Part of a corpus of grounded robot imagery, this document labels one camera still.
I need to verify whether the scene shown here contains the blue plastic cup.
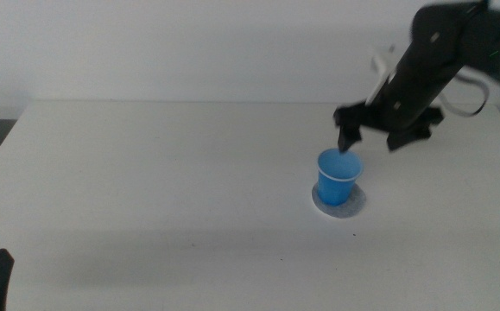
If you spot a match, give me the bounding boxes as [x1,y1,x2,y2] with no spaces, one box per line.
[316,148,365,207]

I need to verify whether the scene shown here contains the round grey felt cup mat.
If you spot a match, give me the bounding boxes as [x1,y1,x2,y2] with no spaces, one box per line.
[311,181,368,219]

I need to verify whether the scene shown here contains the grey looped cable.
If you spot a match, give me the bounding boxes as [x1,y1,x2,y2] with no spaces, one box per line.
[437,71,491,118]

